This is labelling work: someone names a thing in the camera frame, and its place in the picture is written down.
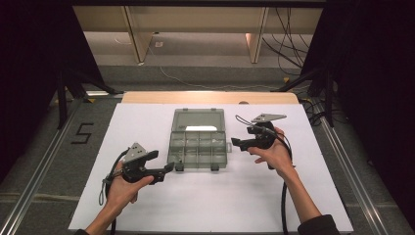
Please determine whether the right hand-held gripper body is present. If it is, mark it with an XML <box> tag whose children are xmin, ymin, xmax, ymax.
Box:
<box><xmin>250</xmin><ymin>113</ymin><xmax>288</xmax><ymax>151</ymax></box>

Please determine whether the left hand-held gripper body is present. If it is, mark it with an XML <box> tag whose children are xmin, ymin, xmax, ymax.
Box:
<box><xmin>121</xmin><ymin>142</ymin><xmax>155</xmax><ymax>184</ymax></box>

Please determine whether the grey transparent compartment box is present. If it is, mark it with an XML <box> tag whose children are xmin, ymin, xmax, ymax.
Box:
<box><xmin>166</xmin><ymin>108</ymin><xmax>233</xmax><ymax>172</ymax></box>

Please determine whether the person's right hand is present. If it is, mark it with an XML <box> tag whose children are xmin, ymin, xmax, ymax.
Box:
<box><xmin>248</xmin><ymin>126</ymin><xmax>297</xmax><ymax>181</ymax></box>

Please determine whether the person's left hand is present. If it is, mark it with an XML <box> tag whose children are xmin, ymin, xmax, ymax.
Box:
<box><xmin>106</xmin><ymin>162</ymin><xmax>156</xmax><ymax>213</ymax></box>

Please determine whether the white table sheet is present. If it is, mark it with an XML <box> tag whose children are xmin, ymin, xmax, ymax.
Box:
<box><xmin>68</xmin><ymin>103</ymin><xmax>354</xmax><ymax>233</ymax></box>

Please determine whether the black metal stand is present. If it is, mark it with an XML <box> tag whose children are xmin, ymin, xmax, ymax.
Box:
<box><xmin>273</xmin><ymin>64</ymin><xmax>337</xmax><ymax>128</ymax></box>
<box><xmin>54</xmin><ymin>64</ymin><xmax>125</xmax><ymax>130</ymax></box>

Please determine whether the black curtain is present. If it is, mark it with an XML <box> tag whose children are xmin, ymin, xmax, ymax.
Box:
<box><xmin>0</xmin><ymin>0</ymin><xmax>106</xmax><ymax>184</ymax></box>
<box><xmin>299</xmin><ymin>0</ymin><xmax>415</xmax><ymax>226</ymax></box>

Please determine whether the beige wooden desk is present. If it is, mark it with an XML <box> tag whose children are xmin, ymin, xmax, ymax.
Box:
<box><xmin>72</xmin><ymin>5</ymin><xmax>325</xmax><ymax>65</ymax></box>

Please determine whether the grey wrist strap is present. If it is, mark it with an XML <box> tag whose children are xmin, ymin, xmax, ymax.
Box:
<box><xmin>98</xmin><ymin>176</ymin><xmax>115</xmax><ymax>207</ymax></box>

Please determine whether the bundle of black floor cables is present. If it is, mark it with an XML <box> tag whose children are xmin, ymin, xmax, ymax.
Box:
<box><xmin>261</xmin><ymin>7</ymin><xmax>311</xmax><ymax>77</ymax></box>

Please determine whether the aluminium floor rail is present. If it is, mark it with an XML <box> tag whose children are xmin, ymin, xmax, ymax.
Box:
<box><xmin>312</xmin><ymin>100</ymin><xmax>390</xmax><ymax>235</ymax></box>
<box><xmin>0</xmin><ymin>97</ymin><xmax>88</xmax><ymax>235</ymax></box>

